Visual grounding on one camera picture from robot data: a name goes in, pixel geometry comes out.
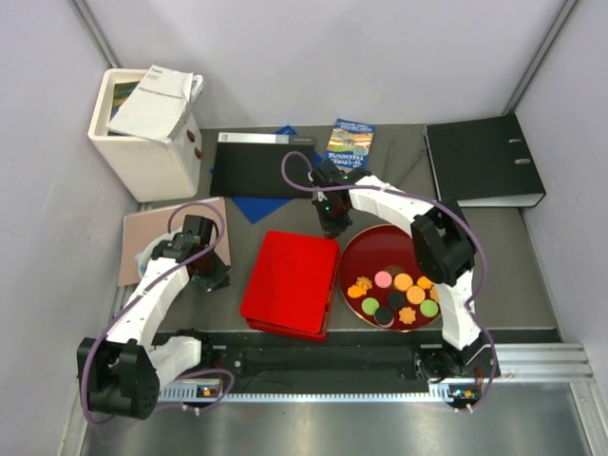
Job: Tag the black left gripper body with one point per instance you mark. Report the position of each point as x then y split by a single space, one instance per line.
214 273

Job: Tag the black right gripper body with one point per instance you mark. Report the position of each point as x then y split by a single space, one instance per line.
332 220

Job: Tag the red box lid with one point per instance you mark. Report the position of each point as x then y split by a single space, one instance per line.
305 257

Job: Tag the orange flower cookie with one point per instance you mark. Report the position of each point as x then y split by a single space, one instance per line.
407 315
364 283

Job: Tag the red cookie box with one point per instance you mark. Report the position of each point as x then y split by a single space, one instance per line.
290 307

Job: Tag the metal tongs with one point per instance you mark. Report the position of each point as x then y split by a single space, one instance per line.
389 164

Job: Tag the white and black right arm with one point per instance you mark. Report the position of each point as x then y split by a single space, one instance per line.
446 249

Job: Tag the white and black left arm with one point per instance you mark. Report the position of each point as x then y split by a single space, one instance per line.
122 371

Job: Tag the dark red round plate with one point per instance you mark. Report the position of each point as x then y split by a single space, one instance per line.
380 248

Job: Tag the blue paperback book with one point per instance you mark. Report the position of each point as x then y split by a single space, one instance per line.
349 144

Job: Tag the light blue headphones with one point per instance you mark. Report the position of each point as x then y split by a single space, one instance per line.
143 257

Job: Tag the pink notebook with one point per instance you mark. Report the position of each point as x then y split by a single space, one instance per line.
139 229

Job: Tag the pink macaron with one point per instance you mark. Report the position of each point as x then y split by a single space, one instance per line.
383 279

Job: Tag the black flat notebook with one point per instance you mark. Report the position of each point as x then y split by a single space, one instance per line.
248 165

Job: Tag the orange round cracker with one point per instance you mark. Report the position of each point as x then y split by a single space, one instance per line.
402 282
416 295

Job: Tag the green macaron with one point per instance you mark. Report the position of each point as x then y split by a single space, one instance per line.
429 308
370 305

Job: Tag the white storage box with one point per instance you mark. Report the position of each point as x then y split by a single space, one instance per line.
151 171

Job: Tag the orange fish cookie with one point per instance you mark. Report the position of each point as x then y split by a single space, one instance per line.
424 283

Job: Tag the black pink sandwich cookie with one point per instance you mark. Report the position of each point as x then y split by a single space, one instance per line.
384 317

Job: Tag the orange star cookie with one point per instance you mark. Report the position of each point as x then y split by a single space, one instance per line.
433 294

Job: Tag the white paper manual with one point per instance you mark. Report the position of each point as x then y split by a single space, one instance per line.
159 105

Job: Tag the black ring binder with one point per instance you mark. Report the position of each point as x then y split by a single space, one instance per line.
484 163

